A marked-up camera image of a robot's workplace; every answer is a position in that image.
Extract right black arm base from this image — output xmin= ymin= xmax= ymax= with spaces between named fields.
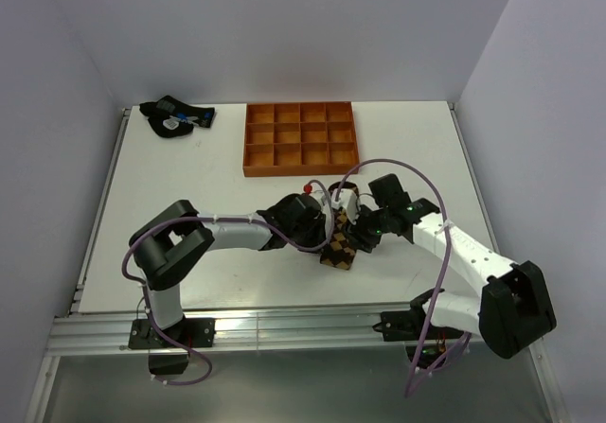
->
xmin=372 ymin=309 xmax=463 ymax=342

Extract aluminium front rail frame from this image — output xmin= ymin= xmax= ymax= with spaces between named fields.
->
xmin=45 ymin=302 xmax=544 ymax=358

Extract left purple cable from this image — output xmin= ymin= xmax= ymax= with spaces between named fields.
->
xmin=121 ymin=179 xmax=338 ymax=387

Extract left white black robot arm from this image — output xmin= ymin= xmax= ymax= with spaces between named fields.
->
xmin=123 ymin=193 xmax=335 ymax=346

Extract black blue sock pile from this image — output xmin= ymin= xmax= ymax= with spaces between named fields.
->
xmin=139 ymin=96 xmax=216 ymax=139

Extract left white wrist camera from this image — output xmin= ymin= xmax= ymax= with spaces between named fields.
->
xmin=303 ymin=180 xmax=332 ymax=216

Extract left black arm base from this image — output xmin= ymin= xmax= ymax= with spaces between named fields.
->
xmin=128 ymin=317 xmax=215 ymax=350

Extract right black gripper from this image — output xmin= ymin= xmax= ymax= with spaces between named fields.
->
xmin=341 ymin=202 xmax=390 ymax=254

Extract orange compartment tray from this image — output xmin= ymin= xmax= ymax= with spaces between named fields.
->
xmin=242 ymin=101 xmax=360 ymax=178

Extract brown yellow argyle sock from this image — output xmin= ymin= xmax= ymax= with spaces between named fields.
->
xmin=320 ymin=182 xmax=360 ymax=271

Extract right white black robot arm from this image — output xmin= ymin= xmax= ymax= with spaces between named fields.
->
xmin=332 ymin=174 xmax=557 ymax=359

